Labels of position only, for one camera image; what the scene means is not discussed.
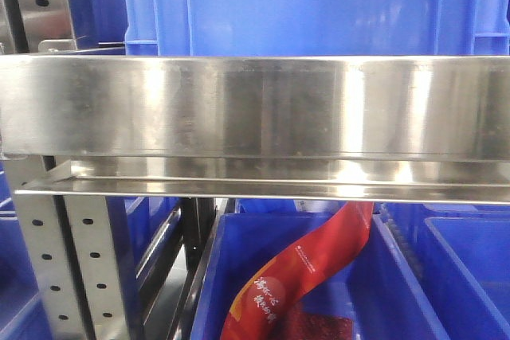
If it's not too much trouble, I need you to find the steel shelf rail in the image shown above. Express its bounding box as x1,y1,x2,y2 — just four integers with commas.
1,55,509,205

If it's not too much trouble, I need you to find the large blue plastic bin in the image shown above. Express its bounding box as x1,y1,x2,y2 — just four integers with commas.
125,0,509,56

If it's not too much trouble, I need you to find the blue bin lower shelf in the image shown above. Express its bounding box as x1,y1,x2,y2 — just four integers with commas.
190,213,449,339

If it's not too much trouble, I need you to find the blue bin lower right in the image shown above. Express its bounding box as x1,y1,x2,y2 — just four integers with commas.
380,202,509,339

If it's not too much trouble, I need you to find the steel perforated rack upright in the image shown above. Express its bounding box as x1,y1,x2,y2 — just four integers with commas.
3,156,143,339

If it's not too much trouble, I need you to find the red printed bag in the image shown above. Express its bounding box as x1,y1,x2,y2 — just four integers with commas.
220,201,375,339

